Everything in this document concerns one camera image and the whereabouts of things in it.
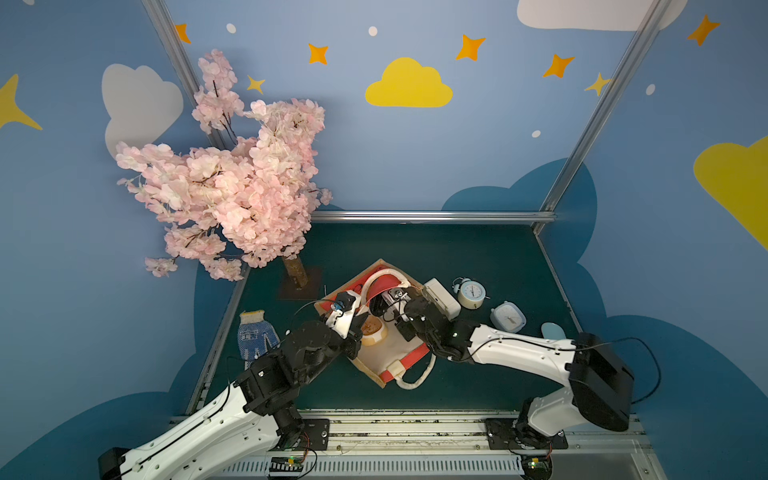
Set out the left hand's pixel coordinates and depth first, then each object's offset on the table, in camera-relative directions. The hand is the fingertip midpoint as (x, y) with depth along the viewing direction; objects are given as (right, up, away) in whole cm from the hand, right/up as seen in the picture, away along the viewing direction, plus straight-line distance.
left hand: (365, 310), depth 68 cm
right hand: (+11, -1, +16) cm, 19 cm away
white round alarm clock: (+33, 0, +30) cm, 45 cm away
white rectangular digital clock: (+21, 0, +27) cm, 35 cm away
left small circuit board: (-20, -39, +5) cm, 44 cm away
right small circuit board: (+43, -40, +5) cm, 59 cm away
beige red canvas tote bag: (+5, -15, +12) cm, 20 cm away
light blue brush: (+58, -12, +25) cm, 64 cm away
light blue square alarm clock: (+44, -7, +25) cm, 51 cm away
